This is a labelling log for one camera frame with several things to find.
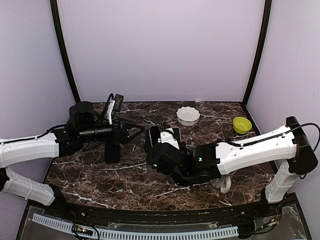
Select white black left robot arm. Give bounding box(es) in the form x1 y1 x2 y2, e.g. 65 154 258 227
0 100 145 218

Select black left frame post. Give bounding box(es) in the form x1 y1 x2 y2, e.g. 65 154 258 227
49 0 81 103

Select green bowl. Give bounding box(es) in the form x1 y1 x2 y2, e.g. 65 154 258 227
232 116 252 135

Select black phone case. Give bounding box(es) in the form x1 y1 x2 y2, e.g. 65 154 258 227
144 128 153 153

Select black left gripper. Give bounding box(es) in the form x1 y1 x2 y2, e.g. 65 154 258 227
79 115 145 145

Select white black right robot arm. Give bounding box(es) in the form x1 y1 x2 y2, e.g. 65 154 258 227
146 116 319 217

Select white mug orange inside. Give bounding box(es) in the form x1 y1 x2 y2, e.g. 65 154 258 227
210 175 232 194

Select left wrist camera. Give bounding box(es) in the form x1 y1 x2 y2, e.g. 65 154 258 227
101 93 124 125

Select black frame post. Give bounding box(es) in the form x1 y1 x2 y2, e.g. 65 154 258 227
49 0 81 103
241 0 272 108

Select white scalloped bowl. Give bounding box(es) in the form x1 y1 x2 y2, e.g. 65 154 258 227
176 106 201 127

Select black right frame post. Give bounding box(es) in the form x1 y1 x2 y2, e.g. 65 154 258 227
241 0 272 108

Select white slotted cable duct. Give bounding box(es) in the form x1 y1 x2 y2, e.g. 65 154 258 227
31 213 239 240

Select black front rail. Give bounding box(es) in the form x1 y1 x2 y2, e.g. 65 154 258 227
24 194 298 227

